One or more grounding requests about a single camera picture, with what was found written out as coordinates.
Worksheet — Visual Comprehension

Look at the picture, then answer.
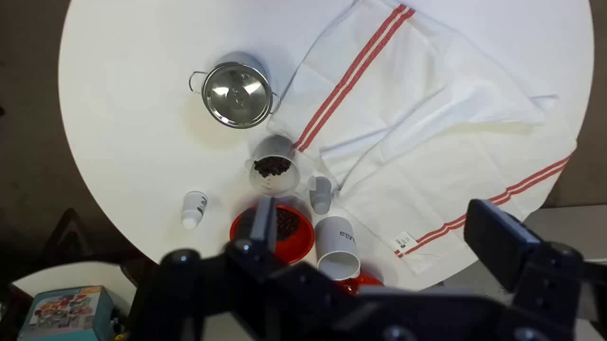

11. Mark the small clear plastic cup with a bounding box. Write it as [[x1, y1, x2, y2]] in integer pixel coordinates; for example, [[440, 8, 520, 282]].
[[307, 174, 336, 216]]

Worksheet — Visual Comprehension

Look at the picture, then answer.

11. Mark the red bowl with coffee beans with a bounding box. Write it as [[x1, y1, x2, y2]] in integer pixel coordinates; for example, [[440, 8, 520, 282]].
[[228, 201, 317, 265]]

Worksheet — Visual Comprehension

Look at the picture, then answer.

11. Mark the teal printed box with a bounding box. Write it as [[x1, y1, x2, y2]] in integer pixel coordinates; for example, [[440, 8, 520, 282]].
[[15, 284, 118, 341]]

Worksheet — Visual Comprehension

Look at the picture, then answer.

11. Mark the white mug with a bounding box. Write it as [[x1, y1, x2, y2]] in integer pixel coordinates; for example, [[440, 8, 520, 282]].
[[313, 214, 362, 282]]

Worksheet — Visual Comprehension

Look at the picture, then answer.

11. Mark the white towel with red stripes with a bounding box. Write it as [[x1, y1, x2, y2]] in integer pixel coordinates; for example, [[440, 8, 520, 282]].
[[275, 0, 575, 275]]

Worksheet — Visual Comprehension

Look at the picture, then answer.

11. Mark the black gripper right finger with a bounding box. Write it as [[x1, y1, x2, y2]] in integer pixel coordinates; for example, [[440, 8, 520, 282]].
[[463, 197, 546, 294]]

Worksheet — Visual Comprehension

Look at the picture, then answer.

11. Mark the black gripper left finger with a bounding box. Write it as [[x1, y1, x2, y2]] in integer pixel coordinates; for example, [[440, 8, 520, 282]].
[[247, 195, 279, 256]]

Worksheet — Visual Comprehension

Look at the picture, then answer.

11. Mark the empty red bowl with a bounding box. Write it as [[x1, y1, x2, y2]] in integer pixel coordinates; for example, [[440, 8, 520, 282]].
[[334, 271, 385, 296]]

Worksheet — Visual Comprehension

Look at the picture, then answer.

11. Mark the stainless steel pot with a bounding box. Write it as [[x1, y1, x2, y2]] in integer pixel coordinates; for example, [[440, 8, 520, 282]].
[[188, 51, 279, 131]]

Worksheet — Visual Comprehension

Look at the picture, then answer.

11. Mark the clear cup with coffee beans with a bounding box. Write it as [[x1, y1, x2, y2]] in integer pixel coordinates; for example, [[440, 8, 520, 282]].
[[245, 133, 302, 197]]

